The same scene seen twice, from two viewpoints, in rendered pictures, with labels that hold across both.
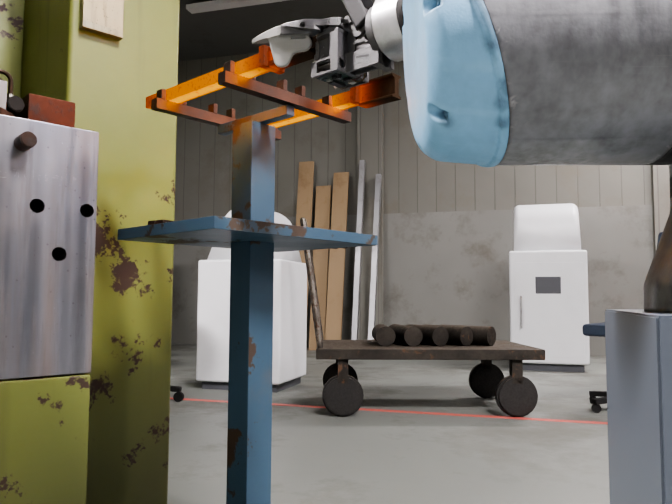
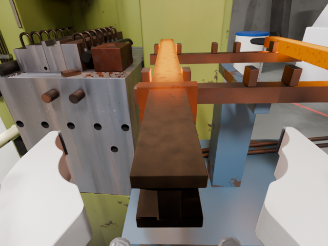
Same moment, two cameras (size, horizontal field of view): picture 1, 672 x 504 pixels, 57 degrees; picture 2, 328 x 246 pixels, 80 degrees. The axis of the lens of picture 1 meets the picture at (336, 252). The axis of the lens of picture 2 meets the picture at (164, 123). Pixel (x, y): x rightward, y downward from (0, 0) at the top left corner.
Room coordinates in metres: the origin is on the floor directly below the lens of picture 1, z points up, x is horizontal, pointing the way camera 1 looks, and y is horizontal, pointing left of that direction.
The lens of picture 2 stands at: (0.88, 0.00, 1.06)
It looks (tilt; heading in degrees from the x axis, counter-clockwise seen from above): 29 degrees down; 50
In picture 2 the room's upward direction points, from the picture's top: 2 degrees counter-clockwise
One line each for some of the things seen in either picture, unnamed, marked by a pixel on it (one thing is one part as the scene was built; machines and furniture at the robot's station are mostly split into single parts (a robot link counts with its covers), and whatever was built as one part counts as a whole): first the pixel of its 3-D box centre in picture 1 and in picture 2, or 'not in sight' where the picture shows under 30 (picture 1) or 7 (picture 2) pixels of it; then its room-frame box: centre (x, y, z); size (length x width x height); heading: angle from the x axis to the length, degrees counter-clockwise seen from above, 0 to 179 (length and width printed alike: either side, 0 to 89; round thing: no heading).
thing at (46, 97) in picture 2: not in sight; (50, 95); (0.98, 0.58, 0.87); 0.04 x 0.03 x 0.03; 42
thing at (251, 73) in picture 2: (254, 101); (241, 57); (1.19, 0.16, 0.99); 0.23 x 0.06 x 0.02; 47
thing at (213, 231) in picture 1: (252, 237); (222, 180); (1.19, 0.16, 0.72); 0.40 x 0.30 x 0.02; 137
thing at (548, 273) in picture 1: (546, 284); not in sight; (5.54, -1.89, 0.73); 0.75 x 0.66 x 1.46; 166
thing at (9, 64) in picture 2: not in sight; (44, 56); (1.04, 0.85, 0.93); 0.40 x 0.03 x 0.03; 42
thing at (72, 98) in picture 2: (25, 141); (76, 96); (1.03, 0.53, 0.87); 0.04 x 0.03 x 0.03; 42
